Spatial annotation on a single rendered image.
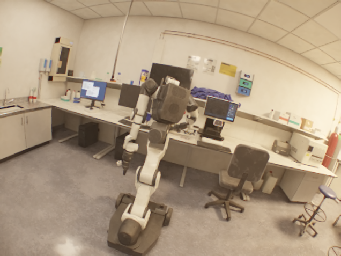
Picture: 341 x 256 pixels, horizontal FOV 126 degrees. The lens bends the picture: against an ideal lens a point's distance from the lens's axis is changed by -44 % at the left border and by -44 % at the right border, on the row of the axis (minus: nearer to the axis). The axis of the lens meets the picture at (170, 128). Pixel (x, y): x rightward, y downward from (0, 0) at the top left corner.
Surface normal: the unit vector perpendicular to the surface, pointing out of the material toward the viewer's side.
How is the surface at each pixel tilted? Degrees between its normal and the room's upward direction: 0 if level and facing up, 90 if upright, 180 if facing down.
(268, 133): 90
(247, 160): 90
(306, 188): 90
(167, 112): 90
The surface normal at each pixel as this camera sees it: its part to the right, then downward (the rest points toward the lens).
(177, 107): 0.33, 0.30
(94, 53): -0.18, 0.21
